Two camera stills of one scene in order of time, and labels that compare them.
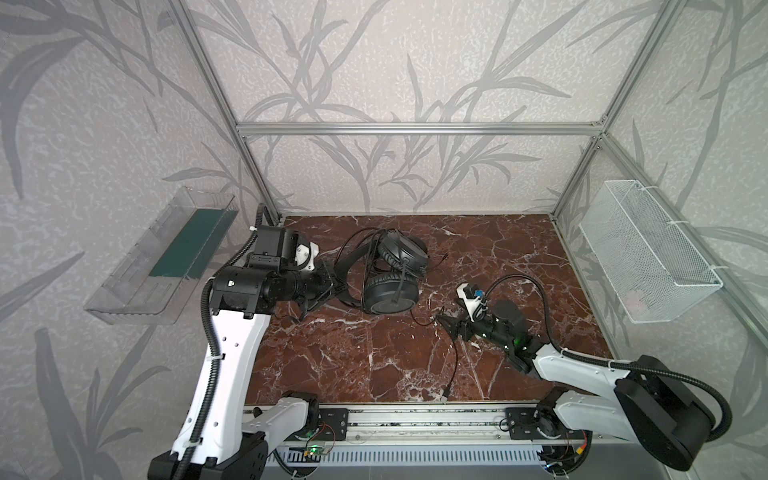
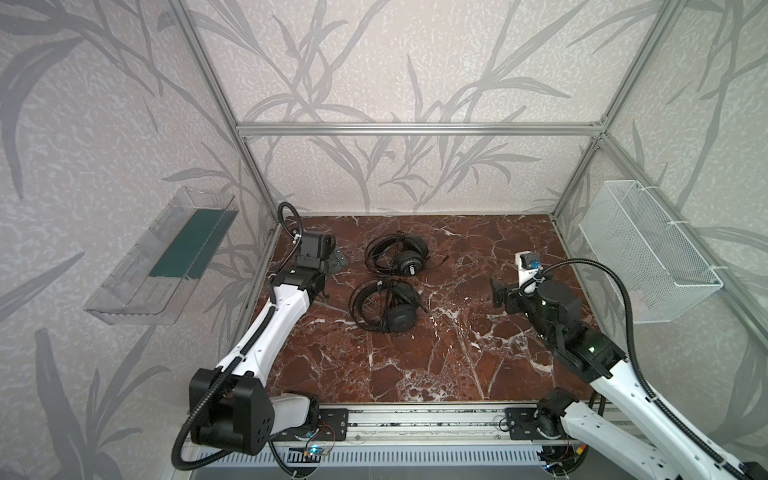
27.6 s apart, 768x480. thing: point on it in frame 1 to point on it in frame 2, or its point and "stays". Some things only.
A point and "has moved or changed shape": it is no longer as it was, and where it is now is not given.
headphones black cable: (446, 394) to (352, 309)
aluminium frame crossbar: (568, 130) stays
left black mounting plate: (332, 424) stays
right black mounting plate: (527, 424) stays
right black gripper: (463, 327) to (501, 294)
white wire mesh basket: (653, 270) stays
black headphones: (383, 275) has moved or changed shape
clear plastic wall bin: (158, 279) stays
